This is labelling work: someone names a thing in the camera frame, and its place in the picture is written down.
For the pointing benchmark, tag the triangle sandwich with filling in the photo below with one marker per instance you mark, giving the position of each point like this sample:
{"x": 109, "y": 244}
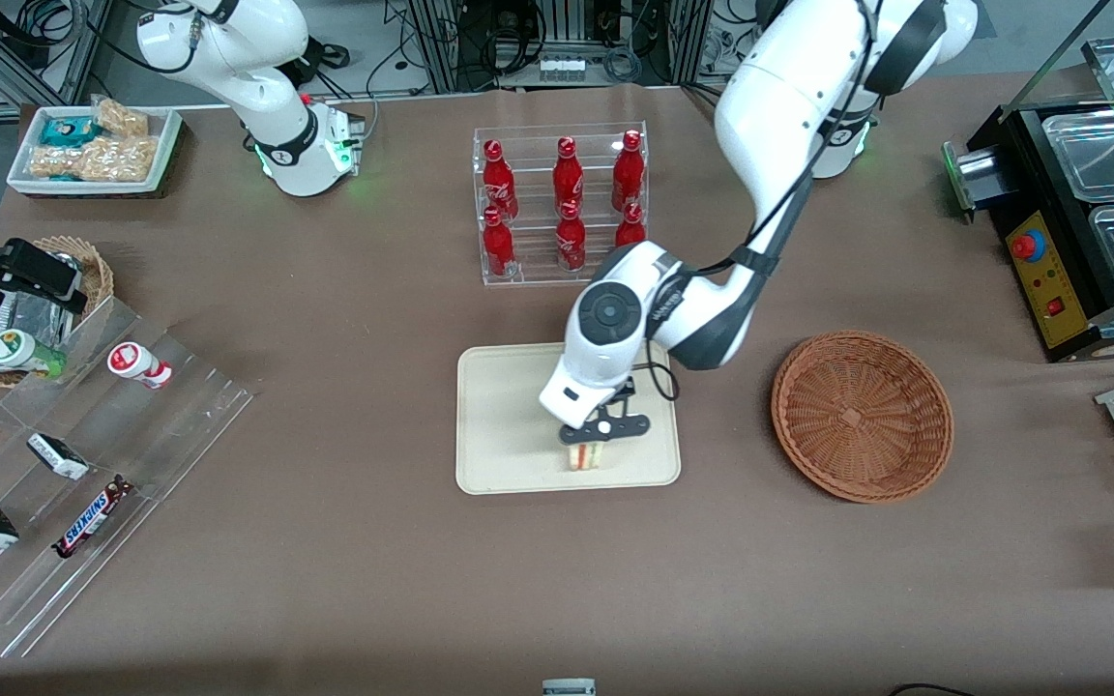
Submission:
{"x": 584, "y": 456}

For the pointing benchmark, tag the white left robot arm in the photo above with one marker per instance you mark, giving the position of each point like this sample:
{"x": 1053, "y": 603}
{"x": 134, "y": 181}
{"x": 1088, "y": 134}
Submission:
{"x": 789, "y": 106}

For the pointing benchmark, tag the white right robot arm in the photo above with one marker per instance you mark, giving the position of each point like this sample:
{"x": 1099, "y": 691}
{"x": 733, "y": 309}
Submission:
{"x": 277, "y": 87}

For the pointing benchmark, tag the small brown wicker basket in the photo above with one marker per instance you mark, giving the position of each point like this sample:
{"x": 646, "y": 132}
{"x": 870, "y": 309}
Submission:
{"x": 98, "y": 271}

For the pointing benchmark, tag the cream rectangular plastic tray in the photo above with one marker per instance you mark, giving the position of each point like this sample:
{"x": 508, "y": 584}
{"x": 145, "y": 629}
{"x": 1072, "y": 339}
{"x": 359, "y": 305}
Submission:
{"x": 509, "y": 425}

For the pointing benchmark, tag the white snack tray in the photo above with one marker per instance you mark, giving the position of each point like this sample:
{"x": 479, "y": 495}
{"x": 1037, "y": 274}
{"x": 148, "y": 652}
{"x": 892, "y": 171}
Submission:
{"x": 165, "y": 145}

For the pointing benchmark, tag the round brown wicker basket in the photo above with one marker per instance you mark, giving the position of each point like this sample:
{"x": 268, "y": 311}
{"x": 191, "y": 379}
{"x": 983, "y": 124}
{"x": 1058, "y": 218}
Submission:
{"x": 862, "y": 416}

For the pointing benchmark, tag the silver foil bag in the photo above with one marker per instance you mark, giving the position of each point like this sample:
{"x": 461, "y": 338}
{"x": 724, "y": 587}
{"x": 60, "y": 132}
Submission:
{"x": 30, "y": 314}

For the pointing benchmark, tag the green label yogurt bottle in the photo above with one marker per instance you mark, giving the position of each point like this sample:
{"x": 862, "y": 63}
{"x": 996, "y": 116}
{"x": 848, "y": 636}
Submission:
{"x": 20, "y": 350}

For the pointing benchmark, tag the large rice crisp packet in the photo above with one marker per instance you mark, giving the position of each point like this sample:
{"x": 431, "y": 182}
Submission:
{"x": 102, "y": 159}

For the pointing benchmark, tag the clear acrylic bottle rack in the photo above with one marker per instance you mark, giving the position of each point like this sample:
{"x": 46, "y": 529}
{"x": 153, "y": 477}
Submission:
{"x": 538, "y": 261}

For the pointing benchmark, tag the red label yogurt bottle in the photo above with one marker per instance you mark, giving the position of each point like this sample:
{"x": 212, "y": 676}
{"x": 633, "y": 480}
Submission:
{"x": 136, "y": 362}

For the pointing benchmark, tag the teal snack packet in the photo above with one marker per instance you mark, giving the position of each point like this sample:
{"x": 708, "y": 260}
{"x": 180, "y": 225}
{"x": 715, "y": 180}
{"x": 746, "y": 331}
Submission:
{"x": 69, "y": 130}

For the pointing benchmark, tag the red cola bottle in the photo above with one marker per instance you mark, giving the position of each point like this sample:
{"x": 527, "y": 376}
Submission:
{"x": 568, "y": 174}
{"x": 499, "y": 246}
{"x": 628, "y": 169}
{"x": 571, "y": 242}
{"x": 499, "y": 184}
{"x": 630, "y": 227}

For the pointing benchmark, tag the small rice crisp packet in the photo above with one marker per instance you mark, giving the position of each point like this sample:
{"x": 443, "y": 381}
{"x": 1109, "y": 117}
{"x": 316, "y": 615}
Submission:
{"x": 122, "y": 118}

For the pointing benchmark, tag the clear acrylic step display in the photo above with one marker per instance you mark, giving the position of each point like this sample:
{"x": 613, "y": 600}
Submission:
{"x": 131, "y": 435}

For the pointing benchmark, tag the brown tablecloth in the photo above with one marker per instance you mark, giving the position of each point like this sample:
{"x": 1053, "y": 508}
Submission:
{"x": 373, "y": 580}

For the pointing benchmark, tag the snickers bar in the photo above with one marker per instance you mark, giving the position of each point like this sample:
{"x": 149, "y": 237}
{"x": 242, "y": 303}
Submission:
{"x": 91, "y": 517}

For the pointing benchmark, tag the grey device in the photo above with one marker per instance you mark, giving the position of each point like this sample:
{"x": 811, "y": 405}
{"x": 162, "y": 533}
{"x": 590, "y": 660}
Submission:
{"x": 569, "y": 687}

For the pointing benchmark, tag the white power strip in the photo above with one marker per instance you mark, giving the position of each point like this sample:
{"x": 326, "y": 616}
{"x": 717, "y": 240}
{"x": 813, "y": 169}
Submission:
{"x": 562, "y": 70}

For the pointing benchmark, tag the black food warmer yellow panel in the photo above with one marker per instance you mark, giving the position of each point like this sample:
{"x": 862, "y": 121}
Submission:
{"x": 1050, "y": 261}

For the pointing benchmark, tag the aluminium frame rack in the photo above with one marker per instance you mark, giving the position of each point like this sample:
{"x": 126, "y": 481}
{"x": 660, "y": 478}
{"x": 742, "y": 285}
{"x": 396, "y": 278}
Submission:
{"x": 441, "y": 43}

